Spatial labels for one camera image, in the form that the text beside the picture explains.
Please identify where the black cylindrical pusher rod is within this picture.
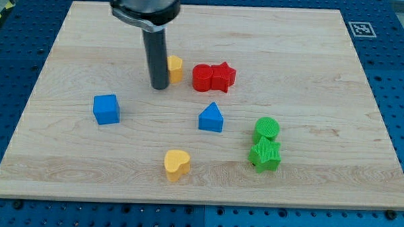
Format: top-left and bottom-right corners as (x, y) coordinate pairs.
(142, 30), (170, 90)

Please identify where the yellow hexagon block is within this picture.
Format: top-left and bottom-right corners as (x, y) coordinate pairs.
(168, 55), (183, 84)

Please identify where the red cylinder block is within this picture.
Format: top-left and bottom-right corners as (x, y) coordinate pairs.
(192, 64), (213, 92)

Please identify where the red star block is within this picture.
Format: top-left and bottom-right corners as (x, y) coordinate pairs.
(210, 62), (236, 93)

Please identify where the blue cube block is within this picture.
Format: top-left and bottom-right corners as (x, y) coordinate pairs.
(92, 94), (121, 125)

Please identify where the blue triangle block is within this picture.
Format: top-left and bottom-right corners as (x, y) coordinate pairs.
(198, 102), (224, 132)

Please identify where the yellow heart block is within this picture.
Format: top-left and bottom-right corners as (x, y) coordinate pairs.
(164, 150), (191, 182)

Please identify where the wooden board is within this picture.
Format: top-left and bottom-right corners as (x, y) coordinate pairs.
(0, 1), (404, 210)

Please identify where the green cylinder block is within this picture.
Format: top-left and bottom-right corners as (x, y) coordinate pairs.
(252, 117), (280, 143)

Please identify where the green star block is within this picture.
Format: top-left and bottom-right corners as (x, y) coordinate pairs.
(248, 137), (281, 174)

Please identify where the white fiducial marker tag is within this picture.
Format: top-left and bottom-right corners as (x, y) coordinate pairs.
(348, 22), (376, 38)

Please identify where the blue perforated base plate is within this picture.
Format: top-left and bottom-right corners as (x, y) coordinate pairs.
(0, 0), (404, 227)

